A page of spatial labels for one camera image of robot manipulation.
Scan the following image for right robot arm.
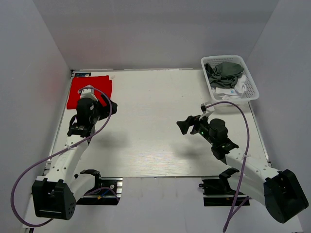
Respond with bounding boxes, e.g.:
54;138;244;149
177;116;309;223

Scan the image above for dark grey t shirt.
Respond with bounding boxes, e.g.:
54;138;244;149
205;62;244;89

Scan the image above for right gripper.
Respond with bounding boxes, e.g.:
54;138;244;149
177;112;216;146

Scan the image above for blue label sticker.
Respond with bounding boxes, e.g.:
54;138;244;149
74;72;91;77

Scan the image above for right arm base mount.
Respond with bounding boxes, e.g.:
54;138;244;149
198;168;239;207

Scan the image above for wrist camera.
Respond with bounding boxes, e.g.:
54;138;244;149
199;101;215;120
78;85;98;101

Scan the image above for white plastic basket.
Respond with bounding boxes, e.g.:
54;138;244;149
201;55;259;104

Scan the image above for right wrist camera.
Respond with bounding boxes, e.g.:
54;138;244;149
199;101;215;120

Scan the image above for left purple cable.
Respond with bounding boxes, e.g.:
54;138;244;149
10;87;120;228

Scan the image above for folded red t shirt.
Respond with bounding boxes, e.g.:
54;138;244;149
67;75;113;110

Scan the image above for white t shirt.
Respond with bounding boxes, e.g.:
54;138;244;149
212;74;247;100

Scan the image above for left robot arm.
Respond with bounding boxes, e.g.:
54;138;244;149
32;95;118;220

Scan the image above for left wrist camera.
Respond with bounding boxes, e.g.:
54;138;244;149
78;85;98;101

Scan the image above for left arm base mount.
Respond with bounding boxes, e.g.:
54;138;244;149
74;169;123;206

